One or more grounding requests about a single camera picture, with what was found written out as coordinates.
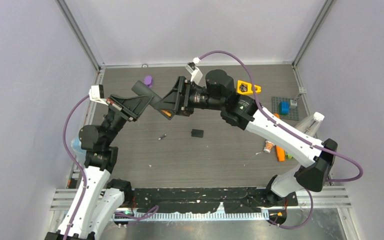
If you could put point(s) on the blue lego brick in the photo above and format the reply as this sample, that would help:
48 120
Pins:
283 108

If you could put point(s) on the black remote battery cover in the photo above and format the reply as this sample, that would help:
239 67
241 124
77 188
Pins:
197 133

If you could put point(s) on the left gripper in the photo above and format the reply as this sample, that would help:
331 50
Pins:
130 107

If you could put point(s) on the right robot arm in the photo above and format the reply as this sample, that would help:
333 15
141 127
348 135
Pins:
314 156

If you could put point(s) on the grey lego baseplate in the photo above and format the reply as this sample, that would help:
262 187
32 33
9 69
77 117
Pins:
293 113

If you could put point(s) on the yellow triangular toy block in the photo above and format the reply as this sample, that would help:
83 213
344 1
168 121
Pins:
245 88

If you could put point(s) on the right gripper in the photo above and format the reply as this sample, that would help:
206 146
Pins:
174 101

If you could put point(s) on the purple plastic cap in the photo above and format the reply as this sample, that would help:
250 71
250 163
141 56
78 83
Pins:
148 81

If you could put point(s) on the black remote control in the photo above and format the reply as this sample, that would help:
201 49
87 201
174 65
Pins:
149 94

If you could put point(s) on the grey lego technic beam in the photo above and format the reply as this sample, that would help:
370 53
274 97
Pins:
297 98

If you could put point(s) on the small ice cream toy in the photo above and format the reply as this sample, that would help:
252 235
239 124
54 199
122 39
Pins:
268 146

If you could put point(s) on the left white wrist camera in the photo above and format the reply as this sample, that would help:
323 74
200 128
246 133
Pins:
96 94

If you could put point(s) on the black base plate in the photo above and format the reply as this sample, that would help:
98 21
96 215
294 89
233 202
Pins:
203 204

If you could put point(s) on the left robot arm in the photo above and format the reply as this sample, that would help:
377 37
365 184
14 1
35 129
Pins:
98 197

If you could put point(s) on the orange plastic flashlight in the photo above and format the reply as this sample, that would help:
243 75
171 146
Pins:
280 153

